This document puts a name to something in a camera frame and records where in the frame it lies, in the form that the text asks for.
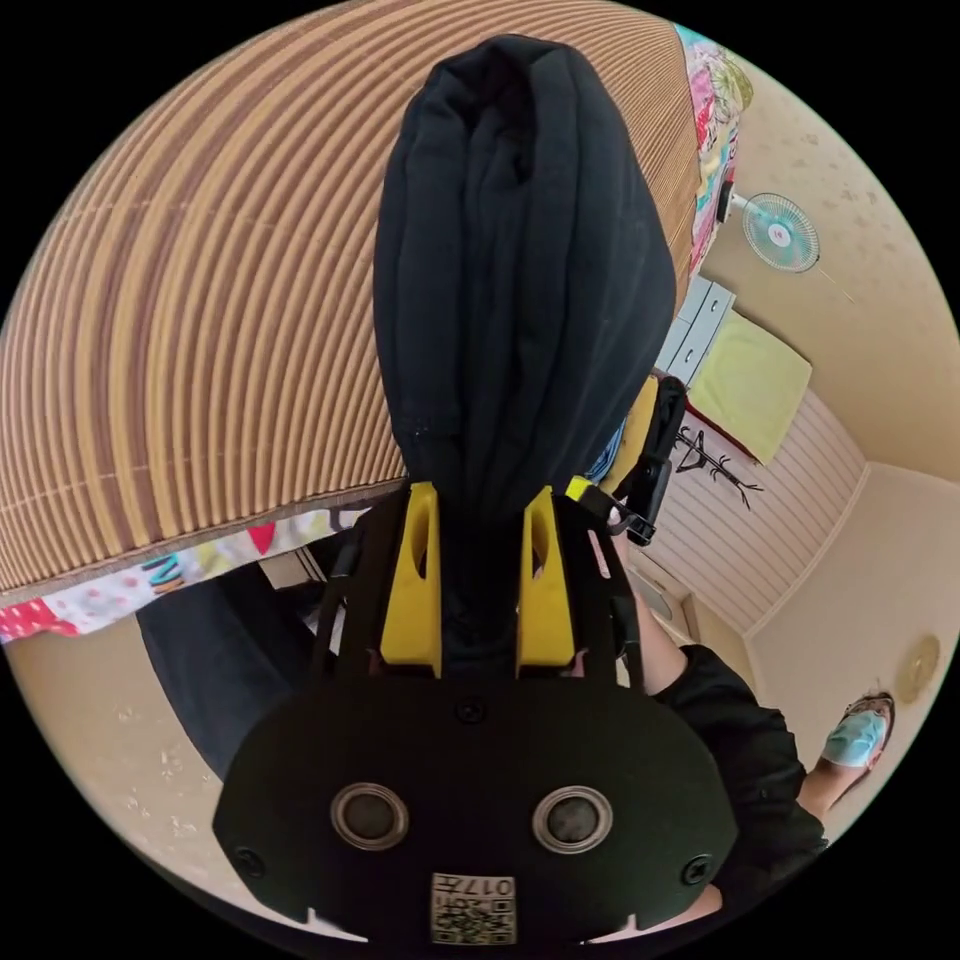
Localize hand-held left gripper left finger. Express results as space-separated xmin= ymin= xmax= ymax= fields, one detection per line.
xmin=380 ymin=482 xmax=443 ymax=679

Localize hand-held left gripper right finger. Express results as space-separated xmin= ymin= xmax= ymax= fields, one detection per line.
xmin=515 ymin=485 xmax=577 ymax=670

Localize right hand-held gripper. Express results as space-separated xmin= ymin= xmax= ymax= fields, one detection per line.
xmin=563 ymin=376 xmax=689 ymax=547

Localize black long pants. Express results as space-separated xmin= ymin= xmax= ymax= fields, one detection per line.
xmin=372 ymin=33 xmax=680 ymax=680

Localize person's right forearm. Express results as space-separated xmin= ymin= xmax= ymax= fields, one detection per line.
xmin=628 ymin=581 xmax=693 ymax=697

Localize person's left hand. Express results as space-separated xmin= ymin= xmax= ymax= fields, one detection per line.
xmin=592 ymin=908 xmax=695 ymax=949

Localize black coat rack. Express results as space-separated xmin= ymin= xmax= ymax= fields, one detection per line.
xmin=673 ymin=425 xmax=766 ymax=513

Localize yellow-green cloth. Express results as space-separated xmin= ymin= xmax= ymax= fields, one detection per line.
xmin=683 ymin=308 xmax=816 ymax=468

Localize white cupboard with drawers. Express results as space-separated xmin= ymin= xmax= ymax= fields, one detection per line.
xmin=650 ymin=274 xmax=741 ymax=385

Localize person's body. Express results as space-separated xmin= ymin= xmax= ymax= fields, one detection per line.
xmin=134 ymin=558 xmax=898 ymax=916

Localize white and teal fan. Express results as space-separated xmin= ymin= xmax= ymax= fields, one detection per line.
xmin=716 ymin=179 xmax=858 ymax=306

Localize round ceiling lamp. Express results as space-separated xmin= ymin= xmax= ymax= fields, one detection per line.
xmin=893 ymin=633 xmax=943 ymax=706

